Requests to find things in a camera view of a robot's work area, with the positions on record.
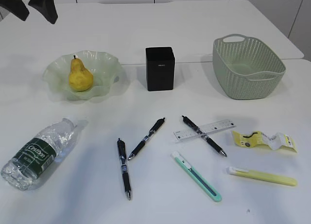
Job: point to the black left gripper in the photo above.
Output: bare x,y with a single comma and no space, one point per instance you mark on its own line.
18,8

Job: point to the yellow pear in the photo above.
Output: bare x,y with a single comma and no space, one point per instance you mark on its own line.
80,78

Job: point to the clear water bottle green label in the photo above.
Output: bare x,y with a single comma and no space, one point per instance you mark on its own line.
24,169

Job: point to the yellow waste paper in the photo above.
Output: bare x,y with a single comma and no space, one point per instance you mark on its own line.
260,139

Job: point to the pale green wavy plate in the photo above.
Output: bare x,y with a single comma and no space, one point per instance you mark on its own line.
104,67

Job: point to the black square pen holder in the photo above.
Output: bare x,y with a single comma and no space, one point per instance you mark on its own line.
160,63

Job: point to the black pen front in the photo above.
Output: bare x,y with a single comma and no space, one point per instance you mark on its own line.
124,168

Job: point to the black pen middle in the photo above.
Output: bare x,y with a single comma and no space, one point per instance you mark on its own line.
154,128

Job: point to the black pen on ruler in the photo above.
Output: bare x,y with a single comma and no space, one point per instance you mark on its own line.
205,137

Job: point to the clear plastic ruler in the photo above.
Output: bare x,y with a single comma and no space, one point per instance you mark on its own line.
206,129

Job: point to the green woven plastic basket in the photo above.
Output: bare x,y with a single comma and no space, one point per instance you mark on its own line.
245,67

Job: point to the green utility knife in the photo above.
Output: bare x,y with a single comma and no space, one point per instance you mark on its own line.
196,176

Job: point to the yellow utility knife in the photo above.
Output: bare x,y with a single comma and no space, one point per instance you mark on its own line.
262,176

